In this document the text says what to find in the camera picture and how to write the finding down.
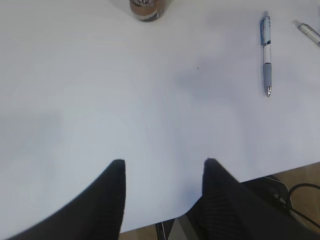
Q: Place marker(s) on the blue white ballpoint pen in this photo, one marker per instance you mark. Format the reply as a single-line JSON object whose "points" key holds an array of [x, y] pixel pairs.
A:
{"points": [[265, 41]]}

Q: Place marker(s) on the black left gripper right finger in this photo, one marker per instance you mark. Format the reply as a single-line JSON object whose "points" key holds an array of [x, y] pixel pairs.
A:
{"points": [[233, 212]]}

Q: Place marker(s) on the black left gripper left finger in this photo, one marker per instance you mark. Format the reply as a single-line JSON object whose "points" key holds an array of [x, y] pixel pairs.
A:
{"points": [[95, 214]]}

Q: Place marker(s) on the brown coffee bottle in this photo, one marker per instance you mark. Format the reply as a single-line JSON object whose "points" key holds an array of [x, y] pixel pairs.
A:
{"points": [[147, 10]]}

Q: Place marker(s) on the grey white ballpoint pen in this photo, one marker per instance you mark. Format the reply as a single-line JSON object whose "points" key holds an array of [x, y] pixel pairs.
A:
{"points": [[308, 31]]}

